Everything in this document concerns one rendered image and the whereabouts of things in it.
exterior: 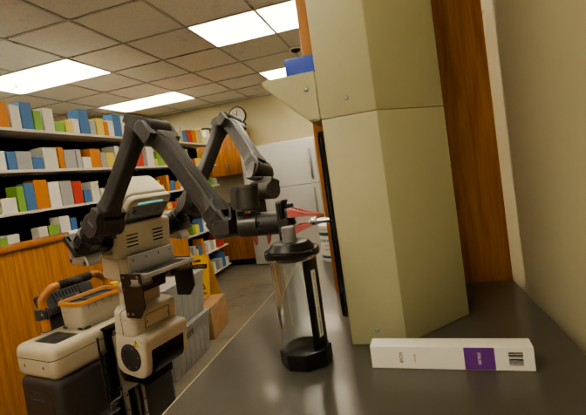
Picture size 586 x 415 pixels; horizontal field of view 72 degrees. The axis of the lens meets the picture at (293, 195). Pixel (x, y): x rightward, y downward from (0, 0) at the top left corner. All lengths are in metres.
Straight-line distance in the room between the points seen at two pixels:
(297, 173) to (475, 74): 4.80
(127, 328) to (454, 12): 1.48
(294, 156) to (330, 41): 5.05
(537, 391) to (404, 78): 0.59
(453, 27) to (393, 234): 0.64
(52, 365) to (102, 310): 0.28
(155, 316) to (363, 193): 1.10
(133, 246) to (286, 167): 4.47
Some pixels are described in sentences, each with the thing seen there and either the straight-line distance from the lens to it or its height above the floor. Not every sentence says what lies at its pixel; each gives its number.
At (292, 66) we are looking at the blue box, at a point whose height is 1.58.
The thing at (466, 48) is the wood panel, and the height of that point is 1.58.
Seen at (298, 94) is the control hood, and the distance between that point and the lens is 0.85.
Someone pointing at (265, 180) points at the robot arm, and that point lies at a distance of 1.30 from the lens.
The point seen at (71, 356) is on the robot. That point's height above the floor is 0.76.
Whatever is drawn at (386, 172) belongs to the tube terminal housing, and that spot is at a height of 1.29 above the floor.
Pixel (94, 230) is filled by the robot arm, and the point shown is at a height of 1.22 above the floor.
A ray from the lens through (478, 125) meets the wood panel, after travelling 1.21.
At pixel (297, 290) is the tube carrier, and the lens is 0.77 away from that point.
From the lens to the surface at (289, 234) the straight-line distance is 0.78.
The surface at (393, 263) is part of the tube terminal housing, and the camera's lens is 0.84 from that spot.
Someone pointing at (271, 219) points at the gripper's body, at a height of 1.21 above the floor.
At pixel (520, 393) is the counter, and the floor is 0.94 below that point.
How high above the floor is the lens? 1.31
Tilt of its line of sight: 3 degrees down
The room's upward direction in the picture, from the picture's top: 8 degrees counter-clockwise
